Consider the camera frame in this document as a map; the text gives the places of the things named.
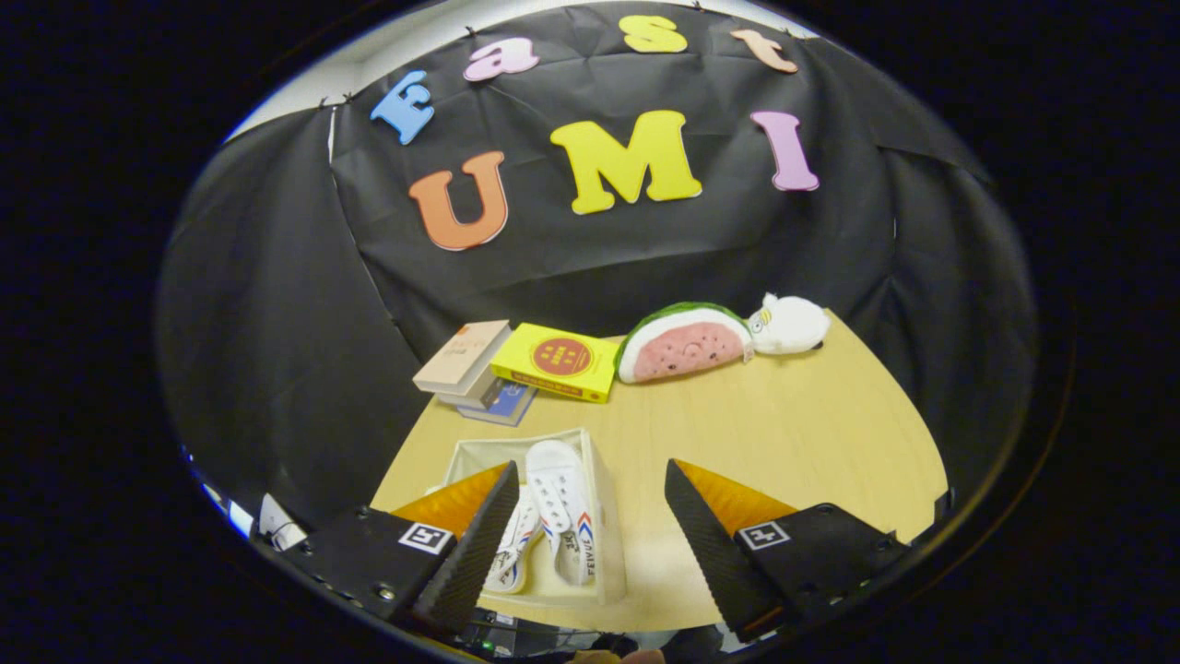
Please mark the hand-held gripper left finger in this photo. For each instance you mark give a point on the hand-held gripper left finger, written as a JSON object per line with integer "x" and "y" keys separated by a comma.
{"x": 461, "y": 563}

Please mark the white plush toy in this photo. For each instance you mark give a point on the white plush toy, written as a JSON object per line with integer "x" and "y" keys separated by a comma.
{"x": 793, "y": 325}

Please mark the beige storage box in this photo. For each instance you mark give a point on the beige storage box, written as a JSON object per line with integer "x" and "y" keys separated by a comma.
{"x": 608, "y": 535}

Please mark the white device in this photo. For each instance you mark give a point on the white device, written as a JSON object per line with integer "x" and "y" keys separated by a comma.
{"x": 278, "y": 526}

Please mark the yellow book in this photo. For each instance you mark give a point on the yellow book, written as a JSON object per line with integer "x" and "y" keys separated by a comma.
{"x": 558, "y": 360}

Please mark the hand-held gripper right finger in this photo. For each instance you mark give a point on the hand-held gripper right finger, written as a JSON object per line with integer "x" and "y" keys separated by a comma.
{"x": 710, "y": 553}

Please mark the black backdrop cloth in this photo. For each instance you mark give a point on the black backdrop cloth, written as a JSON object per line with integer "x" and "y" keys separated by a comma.
{"x": 277, "y": 323}

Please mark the white shoe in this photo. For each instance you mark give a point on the white shoe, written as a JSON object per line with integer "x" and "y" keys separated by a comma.
{"x": 516, "y": 549}
{"x": 558, "y": 489}

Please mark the blue book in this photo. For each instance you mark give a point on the blue book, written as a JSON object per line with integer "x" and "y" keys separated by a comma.
{"x": 507, "y": 406}

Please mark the watermelon slice plush toy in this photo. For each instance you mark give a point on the watermelon slice plush toy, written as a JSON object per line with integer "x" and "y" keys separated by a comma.
{"x": 682, "y": 346}

